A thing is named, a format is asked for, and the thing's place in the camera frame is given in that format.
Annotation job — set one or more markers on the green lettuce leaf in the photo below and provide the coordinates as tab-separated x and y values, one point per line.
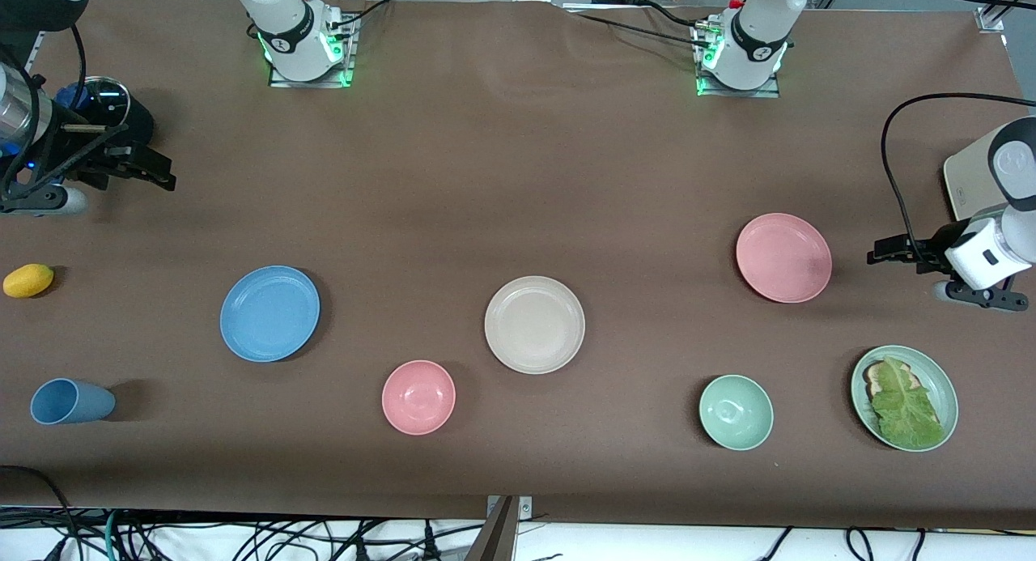
905	403

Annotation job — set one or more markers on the brown wooden beam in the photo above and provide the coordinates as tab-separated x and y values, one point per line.
495	537

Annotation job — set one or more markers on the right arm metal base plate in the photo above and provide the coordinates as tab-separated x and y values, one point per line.
346	51

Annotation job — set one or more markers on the black pot with glass lid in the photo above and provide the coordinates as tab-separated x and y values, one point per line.
133	116

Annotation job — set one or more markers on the blue plate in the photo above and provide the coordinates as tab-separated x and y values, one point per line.
269	313

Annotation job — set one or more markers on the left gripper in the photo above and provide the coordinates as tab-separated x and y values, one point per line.
933	245

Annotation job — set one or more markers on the beige plate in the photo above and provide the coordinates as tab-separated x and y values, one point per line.
534	325

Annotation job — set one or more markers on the yellow lemon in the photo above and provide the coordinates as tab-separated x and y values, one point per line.
28	280

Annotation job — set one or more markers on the bottle with blue cap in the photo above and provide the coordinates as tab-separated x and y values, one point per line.
69	95

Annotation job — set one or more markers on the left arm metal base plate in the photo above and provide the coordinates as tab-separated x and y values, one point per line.
773	85

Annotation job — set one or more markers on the aluminium frame profile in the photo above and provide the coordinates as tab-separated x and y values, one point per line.
989	19

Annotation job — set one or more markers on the brown table cover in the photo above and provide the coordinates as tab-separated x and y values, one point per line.
486	180

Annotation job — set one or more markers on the beige toaster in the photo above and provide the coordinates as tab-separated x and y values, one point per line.
971	180

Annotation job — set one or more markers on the metal table bracket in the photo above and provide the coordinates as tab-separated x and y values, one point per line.
524	508

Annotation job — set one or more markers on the pink bowl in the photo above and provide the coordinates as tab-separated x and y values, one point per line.
418	397

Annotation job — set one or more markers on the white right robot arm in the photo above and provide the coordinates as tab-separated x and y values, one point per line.
283	19

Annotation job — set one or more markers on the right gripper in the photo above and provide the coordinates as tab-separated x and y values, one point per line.
87	150

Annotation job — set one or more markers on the toast bread slice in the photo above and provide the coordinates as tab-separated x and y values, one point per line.
874	376

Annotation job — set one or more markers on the green bowl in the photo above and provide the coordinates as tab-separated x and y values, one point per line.
736	412

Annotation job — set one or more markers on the blue cup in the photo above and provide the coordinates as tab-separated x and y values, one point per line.
71	401

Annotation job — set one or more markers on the green plate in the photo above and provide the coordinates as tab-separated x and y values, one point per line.
947	383

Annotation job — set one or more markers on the pink plate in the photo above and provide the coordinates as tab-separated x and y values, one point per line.
783	257

